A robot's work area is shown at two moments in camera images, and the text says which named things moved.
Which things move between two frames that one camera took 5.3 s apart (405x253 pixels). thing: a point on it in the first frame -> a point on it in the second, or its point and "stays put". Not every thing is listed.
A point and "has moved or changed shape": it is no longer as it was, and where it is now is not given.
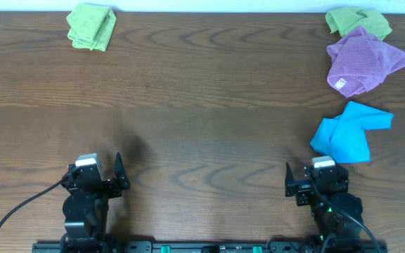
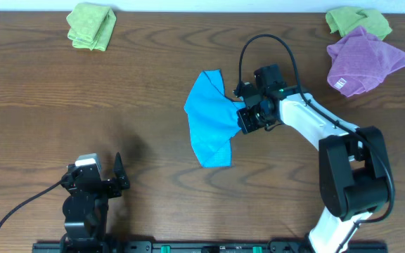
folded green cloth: (91, 26) stays put
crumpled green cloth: (346, 20) stays put
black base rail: (210, 247) stays put
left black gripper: (103, 185) stays put
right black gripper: (306, 184) -> (246, 119)
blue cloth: (344, 137) has moved or changed shape
